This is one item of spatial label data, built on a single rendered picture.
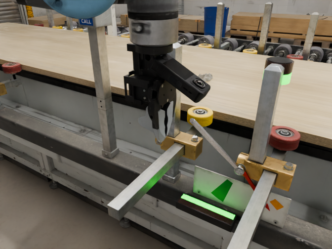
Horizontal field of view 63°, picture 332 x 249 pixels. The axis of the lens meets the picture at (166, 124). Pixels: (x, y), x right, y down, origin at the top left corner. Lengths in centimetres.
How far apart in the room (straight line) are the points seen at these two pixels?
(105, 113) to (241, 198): 50
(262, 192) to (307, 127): 29
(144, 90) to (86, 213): 137
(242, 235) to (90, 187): 129
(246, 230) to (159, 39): 38
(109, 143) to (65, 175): 93
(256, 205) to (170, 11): 41
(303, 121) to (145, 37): 57
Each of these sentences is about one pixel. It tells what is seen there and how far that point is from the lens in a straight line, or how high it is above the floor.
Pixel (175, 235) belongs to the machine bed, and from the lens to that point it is 144.
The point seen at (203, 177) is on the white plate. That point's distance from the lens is 80.
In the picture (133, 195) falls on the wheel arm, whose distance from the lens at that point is 61.
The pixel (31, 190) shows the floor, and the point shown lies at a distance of 210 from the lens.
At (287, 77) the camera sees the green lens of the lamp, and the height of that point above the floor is 108.
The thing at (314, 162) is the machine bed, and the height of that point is 78.
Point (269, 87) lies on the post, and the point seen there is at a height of 107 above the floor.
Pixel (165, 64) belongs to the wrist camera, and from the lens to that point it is 51.
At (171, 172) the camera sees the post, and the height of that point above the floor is 74.
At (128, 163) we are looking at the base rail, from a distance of 97.
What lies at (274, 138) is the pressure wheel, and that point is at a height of 90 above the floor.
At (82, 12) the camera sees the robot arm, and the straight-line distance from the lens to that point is 32.
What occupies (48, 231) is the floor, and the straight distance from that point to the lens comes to 179.
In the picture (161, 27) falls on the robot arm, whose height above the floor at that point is 120.
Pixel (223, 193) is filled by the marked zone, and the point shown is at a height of 74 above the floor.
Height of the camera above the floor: 127
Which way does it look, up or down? 28 degrees down
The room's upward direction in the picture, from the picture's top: straight up
